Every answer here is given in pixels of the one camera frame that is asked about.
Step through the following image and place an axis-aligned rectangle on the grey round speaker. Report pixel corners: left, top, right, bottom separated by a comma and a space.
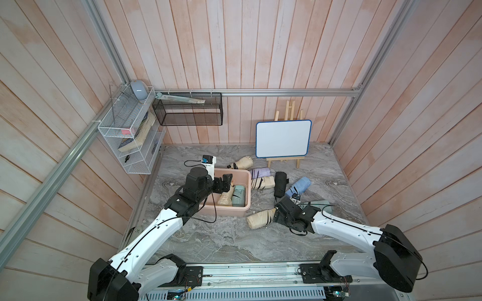
130, 80, 149, 102

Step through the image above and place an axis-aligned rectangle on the mint umbrella front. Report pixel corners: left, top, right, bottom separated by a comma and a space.
232, 185, 246, 207

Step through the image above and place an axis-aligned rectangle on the white board blue frame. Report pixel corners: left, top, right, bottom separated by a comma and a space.
256, 120, 312, 158

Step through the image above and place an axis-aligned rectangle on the black folded umbrella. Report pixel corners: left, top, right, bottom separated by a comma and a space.
274, 171, 289, 199

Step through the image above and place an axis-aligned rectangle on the purple folded umbrella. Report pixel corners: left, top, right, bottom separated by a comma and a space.
251, 168, 271, 179

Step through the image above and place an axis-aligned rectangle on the beige umbrella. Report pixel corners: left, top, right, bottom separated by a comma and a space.
217, 184, 235, 206
246, 208, 276, 230
251, 176, 276, 190
227, 156, 254, 170

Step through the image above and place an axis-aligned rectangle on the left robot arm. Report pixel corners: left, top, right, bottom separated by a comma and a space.
87, 167, 233, 300

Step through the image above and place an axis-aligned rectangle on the pink plastic storage box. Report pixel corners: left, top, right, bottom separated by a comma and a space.
199, 168, 252, 217

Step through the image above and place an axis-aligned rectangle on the beige umbrella beside purple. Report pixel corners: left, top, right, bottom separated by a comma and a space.
251, 176, 276, 190

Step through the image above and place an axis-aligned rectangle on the white wire shelf rack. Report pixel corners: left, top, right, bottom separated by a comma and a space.
98, 85, 165, 175

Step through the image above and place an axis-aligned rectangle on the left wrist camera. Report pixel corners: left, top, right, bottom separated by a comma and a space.
202, 155, 217, 179

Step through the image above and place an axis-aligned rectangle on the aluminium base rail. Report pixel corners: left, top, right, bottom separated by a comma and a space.
140, 262, 414, 300

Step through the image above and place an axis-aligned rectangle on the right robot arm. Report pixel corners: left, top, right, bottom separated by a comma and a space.
272, 197, 425, 293

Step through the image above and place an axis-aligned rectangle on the book on shelf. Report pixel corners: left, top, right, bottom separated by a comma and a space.
118, 111, 156, 153

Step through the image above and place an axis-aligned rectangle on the blue folded umbrella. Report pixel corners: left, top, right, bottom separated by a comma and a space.
285, 177, 311, 198

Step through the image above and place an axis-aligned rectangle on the flat item on basket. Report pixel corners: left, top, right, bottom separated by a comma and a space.
156, 92, 205, 104

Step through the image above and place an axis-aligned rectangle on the black wire basket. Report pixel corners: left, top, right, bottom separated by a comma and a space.
152, 92, 223, 127

